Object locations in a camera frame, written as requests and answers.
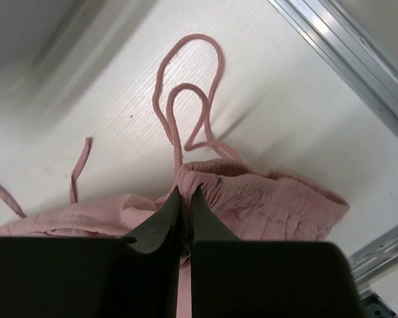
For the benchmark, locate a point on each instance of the pink trousers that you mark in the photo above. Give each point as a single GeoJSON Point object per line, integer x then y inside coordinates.
{"type": "Point", "coordinates": [253, 206]}

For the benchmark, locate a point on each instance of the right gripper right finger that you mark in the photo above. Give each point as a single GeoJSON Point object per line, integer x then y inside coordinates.
{"type": "Point", "coordinates": [247, 278]}

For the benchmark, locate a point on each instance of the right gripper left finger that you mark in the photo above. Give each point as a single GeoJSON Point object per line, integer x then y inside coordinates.
{"type": "Point", "coordinates": [132, 276]}

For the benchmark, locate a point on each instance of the aluminium table frame rail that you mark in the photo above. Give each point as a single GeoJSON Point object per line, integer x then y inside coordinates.
{"type": "Point", "coordinates": [341, 70]}

